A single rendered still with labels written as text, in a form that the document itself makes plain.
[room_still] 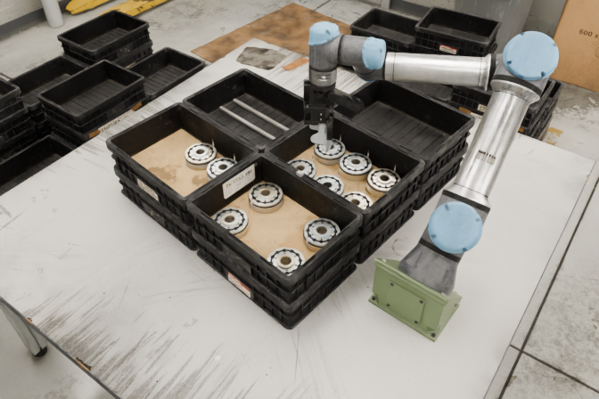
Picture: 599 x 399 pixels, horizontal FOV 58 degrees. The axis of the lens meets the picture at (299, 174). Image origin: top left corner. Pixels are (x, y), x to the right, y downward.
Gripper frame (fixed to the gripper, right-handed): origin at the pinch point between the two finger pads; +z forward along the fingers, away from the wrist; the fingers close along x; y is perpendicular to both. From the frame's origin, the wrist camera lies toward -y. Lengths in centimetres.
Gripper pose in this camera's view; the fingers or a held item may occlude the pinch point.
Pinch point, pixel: (328, 142)
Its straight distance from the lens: 158.3
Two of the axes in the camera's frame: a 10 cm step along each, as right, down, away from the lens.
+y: -10.0, 0.3, -0.3
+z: 0.1, 8.0, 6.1
